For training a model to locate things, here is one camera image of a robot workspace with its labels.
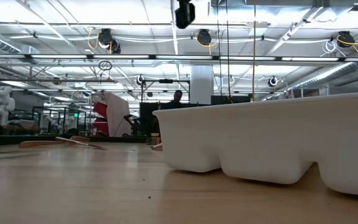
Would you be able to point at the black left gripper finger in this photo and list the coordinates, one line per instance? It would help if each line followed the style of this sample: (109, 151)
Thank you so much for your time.
(185, 14)

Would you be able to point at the copper spoon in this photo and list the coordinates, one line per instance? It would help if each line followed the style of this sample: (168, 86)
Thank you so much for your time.
(158, 147)

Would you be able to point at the white cutlery tray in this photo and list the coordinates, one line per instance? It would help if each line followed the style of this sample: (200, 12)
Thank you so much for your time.
(259, 140)

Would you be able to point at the copper knife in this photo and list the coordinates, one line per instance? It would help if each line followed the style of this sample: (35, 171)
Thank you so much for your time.
(73, 141)

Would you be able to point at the small white robot arm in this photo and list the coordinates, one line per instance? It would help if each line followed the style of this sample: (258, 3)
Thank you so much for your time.
(68, 119)
(52, 122)

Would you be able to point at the white pillar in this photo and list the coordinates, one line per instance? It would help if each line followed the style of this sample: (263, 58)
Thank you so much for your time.
(202, 84)

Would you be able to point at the small black white reel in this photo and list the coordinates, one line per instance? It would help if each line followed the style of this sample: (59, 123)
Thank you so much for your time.
(140, 80)
(272, 81)

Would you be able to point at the person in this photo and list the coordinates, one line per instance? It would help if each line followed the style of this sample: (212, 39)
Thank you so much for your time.
(177, 96)

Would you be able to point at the wide black monitor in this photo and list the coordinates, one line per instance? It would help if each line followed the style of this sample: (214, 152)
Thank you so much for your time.
(228, 100)

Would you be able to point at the red and white machine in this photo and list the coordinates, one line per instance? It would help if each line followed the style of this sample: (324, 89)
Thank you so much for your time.
(117, 112)

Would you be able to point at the black office chair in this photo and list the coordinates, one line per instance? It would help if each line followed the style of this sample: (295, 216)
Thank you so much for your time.
(134, 124)

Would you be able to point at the ceiling light strip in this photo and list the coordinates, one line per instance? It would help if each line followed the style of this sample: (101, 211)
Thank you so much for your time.
(57, 56)

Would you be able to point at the green sign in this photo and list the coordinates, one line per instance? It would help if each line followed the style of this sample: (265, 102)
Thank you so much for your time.
(76, 114)

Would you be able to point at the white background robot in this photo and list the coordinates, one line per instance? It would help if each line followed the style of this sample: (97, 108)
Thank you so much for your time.
(2, 105)

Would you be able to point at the black gantry frame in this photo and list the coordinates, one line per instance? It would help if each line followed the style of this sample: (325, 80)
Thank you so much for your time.
(166, 81)

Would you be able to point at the silver ventilation duct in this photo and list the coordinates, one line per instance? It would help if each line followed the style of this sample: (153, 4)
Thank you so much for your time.
(331, 73)

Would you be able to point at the black workstation frame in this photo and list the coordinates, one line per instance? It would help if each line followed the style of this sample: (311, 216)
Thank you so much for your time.
(39, 107)

